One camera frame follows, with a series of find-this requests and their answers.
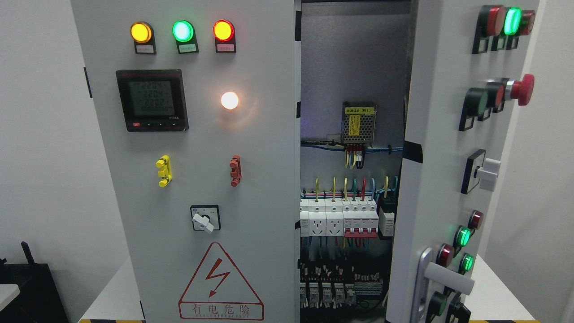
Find black digital power meter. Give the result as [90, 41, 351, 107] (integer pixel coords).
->
[116, 69, 188, 131]

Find yellow indicator light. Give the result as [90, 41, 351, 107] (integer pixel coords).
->
[130, 21, 157, 54]

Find red indicator light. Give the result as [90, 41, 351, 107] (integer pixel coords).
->
[213, 20, 236, 53]

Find white rotary selector switch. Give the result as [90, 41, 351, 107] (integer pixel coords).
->
[190, 205, 221, 233]

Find red emergency stop button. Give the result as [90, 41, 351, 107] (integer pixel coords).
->
[501, 74, 535, 106]

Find metal mesh power supply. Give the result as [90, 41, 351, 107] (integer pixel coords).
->
[341, 101, 377, 145]

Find red test terminal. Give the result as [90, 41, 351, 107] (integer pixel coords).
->
[229, 155, 242, 187]

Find white socket modules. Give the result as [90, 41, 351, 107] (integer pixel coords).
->
[300, 199, 344, 237]

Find white door handle lever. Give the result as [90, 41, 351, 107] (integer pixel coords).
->
[424, 262, 475, 296]

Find white glowing indicator light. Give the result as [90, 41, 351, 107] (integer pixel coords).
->
[221, 92, 239, 110]

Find relay terminal row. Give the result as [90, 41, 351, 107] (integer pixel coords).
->
[297, 259, 384, 310]

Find red electric danger sticker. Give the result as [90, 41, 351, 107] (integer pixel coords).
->
[178, 242, 265, 321]

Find red handled circuit breaker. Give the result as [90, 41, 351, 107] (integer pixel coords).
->
[343, 198, 379, 238]

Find grey cabinet door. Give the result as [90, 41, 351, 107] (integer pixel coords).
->
[70, 0, 300, 323]
[386, 0, 539, 323]

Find green indicator light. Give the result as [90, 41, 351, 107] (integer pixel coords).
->
[172, 20, 199, 54]

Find yellow test terminal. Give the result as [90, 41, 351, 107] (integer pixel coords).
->
[156, 155, 172, 188]

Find black white surge protector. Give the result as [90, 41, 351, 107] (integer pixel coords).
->
[377, 195, 396, 240]

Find white knob selector switch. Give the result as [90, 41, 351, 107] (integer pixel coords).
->
[461, 149, 501, 194]

